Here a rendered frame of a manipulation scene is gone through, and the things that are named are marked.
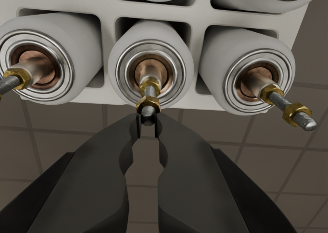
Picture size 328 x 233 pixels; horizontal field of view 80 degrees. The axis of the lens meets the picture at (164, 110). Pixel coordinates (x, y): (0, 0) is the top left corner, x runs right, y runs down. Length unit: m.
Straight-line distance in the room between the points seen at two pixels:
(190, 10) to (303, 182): 0.72
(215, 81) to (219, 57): 0.03
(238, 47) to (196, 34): 0.07
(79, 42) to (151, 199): 0.62
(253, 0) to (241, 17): 0.07
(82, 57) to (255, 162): 0.60
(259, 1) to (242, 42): 0.04
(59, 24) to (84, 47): 0.03
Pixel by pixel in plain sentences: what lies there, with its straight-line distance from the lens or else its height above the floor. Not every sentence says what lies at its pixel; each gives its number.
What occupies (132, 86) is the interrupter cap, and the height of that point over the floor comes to 0.25.
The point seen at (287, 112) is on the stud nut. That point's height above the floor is 0.32.
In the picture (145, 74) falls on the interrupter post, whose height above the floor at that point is 0.28.
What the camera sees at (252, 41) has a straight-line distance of 0.23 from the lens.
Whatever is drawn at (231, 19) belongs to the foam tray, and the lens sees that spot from 0.29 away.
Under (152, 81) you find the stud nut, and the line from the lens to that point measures 0.18.
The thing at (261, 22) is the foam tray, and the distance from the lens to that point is 0.31.
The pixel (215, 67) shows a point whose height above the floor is 0.24.
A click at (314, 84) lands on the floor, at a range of 0.63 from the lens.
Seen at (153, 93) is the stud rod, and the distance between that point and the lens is 0.16.
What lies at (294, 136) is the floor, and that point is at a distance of 0.70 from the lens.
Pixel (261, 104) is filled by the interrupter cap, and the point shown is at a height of 0.25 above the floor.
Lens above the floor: 0.46
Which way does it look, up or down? 61 degrees down
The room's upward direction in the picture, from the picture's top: 176 degrees clockwise
